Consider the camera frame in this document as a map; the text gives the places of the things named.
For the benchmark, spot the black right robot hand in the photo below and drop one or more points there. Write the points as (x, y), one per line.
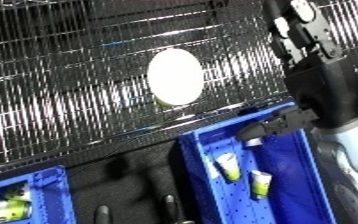
(326, 96)

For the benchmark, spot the pale right robot arm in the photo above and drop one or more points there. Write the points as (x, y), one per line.
(353, 146)

